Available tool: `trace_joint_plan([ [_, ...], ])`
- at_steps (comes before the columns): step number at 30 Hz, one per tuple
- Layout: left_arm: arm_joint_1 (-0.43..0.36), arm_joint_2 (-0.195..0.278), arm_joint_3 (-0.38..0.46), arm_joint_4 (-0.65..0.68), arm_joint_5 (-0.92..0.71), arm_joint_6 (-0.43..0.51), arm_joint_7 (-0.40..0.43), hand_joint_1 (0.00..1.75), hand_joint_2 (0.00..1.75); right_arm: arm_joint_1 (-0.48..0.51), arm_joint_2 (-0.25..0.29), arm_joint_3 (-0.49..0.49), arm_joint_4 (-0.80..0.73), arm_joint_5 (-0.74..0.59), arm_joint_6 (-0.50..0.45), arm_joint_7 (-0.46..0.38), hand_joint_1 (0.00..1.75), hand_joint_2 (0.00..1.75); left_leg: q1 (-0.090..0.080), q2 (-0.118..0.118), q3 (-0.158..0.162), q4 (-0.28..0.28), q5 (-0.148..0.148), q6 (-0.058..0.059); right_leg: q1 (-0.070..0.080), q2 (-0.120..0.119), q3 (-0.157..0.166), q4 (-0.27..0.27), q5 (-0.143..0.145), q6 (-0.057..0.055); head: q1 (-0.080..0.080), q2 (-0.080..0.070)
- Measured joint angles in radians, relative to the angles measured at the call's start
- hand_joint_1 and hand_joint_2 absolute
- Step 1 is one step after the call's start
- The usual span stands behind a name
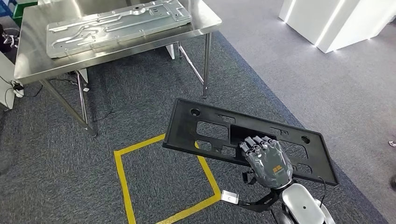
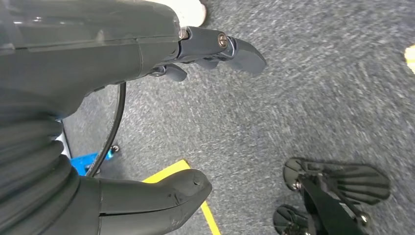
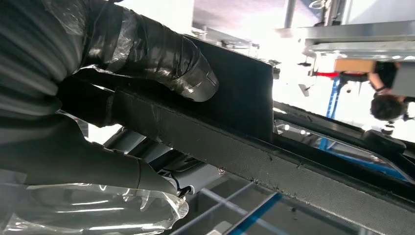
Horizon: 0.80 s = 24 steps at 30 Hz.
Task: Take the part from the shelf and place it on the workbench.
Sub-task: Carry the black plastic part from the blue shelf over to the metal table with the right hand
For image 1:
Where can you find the white illuminated display stand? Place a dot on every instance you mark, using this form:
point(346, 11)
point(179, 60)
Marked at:
point(340, 24)

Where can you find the stainless steel workbench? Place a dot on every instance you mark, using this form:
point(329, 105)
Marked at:
point(37, 65)

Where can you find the white power strip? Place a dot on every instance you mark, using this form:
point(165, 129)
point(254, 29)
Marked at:
point(18, 89)

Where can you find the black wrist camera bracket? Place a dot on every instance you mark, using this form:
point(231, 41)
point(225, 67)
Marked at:
point(260, 204)

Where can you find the green plastic bin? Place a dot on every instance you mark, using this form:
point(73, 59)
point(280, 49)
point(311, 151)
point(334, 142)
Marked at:
point(21, 10)

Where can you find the white board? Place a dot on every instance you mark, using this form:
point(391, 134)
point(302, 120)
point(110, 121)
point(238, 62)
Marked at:
point(6, 80)

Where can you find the black plastic frame part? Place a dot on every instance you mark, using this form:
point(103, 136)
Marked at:
point(182, 130)

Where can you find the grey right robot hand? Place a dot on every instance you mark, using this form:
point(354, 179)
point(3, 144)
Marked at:
point(270, 164)

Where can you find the stamped sheet metal panel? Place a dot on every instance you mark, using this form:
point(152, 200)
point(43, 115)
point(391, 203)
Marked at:
point(108, 28)

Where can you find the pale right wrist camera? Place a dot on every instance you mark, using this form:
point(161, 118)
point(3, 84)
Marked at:
point(229, 197)

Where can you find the white stand foot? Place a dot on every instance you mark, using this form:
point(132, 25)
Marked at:
point(170, 52)
point(83, 75)

